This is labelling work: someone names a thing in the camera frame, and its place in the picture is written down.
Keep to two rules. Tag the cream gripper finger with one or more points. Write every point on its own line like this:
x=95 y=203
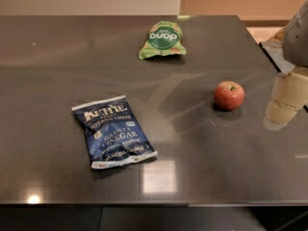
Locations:
x=289 y=95

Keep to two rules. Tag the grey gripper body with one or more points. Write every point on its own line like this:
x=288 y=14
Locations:
x=297 y=43

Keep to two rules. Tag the red apple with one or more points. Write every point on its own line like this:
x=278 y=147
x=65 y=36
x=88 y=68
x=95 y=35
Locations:
x=229 y=95

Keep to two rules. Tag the green snack bag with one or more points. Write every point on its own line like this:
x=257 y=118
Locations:
x=164 y=39

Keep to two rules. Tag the blue Kettle chip bag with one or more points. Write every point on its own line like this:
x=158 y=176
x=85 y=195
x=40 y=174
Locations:
x=113 y=135

